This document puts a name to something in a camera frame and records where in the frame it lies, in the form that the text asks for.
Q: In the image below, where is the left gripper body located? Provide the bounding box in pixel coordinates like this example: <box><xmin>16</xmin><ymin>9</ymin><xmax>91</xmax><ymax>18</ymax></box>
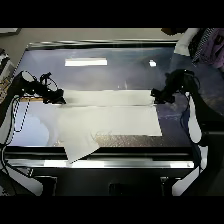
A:
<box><xmin>42</xmin><ymin>87</ymin><xmax>67</xmax><ymax>105</ymax></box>

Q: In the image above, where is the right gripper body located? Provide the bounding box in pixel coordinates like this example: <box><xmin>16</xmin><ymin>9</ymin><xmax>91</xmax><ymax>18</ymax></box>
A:
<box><xmin>150</xmin><ymin>86</ymin><xmax>176</xmax><ymax>105</ymax></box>

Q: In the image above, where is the white shirt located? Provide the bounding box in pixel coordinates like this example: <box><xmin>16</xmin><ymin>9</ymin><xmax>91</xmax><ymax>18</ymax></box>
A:
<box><xmin>49</xmin><ymin>88</ymin><xmax>164</xmax><ymax>165</ymax></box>

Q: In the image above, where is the white garment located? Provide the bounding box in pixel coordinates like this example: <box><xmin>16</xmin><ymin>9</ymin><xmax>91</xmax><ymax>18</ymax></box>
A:
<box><xmin>173</xmin><ymin>28</ymin><xmax>201</xmax><ymax>56</ymax></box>

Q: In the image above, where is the checked garment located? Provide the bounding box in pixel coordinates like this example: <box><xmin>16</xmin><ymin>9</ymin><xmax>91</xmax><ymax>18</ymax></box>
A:
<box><xmin>189</xmin><ymin>28</ymin><xmax>216</xmax><ymax>65</ymax></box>

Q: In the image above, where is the purple garment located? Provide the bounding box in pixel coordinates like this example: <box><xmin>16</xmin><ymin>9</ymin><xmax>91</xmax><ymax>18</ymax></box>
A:
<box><xmin>199</xmin><ymin>29</ymin><xmax>224</xmax><ymax>72</ymax></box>

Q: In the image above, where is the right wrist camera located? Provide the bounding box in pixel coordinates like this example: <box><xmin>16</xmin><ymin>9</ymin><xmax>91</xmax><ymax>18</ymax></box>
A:
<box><xmin>165</xmin><ymin>69</ymin><xmax>188</xmax><ymax>85</ymax></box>

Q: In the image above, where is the black cable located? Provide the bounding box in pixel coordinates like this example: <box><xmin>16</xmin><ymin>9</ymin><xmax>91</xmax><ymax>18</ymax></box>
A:
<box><xmin>0</xmin><ymin>95</ymin><xmax>32</xmax><ymax>168</ymax></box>
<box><xmin>179</xmin><ymin>92</ymin><xmax>192</xmax><ymax>138</ymax></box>

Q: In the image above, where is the silver frame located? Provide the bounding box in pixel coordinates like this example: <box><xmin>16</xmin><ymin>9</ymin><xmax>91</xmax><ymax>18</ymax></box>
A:
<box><xmin>5</xmin><ymin>145</ymin><xmax>196</xmax><ymax>170</ymax></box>

